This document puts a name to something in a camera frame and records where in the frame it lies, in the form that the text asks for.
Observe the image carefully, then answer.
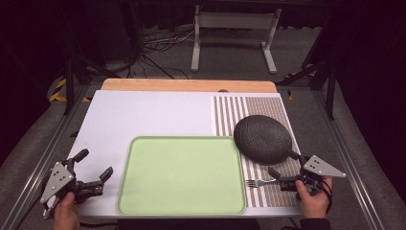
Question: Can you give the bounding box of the white metal stand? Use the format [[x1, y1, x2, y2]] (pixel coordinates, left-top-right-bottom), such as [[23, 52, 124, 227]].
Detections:
[[190, 4, 282, 75]]

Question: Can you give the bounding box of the silver metal fork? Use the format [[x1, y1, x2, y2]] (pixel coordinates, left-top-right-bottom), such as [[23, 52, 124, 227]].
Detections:
[[244, 178, 278, 189]]

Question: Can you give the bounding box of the dark grey textured oval plate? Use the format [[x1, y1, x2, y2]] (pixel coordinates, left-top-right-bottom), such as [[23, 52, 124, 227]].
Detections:
[[233, 114, 293, 166]]

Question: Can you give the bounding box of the person's right hand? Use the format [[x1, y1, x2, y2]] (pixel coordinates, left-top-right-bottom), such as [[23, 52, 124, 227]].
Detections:
[[294, 176, 333, 220]]

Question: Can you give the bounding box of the light green tray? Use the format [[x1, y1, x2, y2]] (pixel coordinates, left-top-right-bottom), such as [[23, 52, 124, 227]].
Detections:
[[116, 135, 248, 216]]

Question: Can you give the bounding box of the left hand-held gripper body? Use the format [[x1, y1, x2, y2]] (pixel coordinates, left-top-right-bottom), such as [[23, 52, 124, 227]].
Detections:
[[39, 158, 105, 221]]

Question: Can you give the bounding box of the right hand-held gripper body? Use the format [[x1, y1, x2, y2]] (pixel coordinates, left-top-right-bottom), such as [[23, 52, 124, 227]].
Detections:
[[279, 154, 348, 196]]

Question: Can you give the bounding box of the wooden board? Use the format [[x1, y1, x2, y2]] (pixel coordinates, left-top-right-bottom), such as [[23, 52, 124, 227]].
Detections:
[[101, 78, 279, 94]]

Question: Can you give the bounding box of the black wrist strap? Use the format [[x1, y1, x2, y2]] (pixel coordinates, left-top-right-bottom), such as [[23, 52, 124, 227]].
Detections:
[[320, 179, 334, 215]]

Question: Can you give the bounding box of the person's left hand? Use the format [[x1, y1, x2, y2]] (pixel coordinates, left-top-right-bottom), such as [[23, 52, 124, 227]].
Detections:
[[52, 191, 81, 230]]

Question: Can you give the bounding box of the bundle of floor cables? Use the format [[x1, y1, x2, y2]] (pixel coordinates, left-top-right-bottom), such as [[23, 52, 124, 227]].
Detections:
[[127, 27, 253, 80]]

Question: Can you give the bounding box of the black tripod stand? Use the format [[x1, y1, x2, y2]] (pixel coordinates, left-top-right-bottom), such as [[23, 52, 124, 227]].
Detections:
[[60, 3, 123, 116], [276, 12, 339, 121]]

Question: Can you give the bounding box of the aluminium rail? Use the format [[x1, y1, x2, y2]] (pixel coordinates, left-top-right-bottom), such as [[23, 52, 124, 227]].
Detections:
[[310, 85, 389, 230], [0, 80, 97, 230]]

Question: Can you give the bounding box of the yellow black floor tape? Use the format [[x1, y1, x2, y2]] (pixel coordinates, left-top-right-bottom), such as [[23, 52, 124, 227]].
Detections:
[[48, 78, 92, 104]]

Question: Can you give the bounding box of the striped brown white placemat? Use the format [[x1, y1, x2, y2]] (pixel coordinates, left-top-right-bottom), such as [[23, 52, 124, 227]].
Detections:
[[213, 95, 303, 209]]

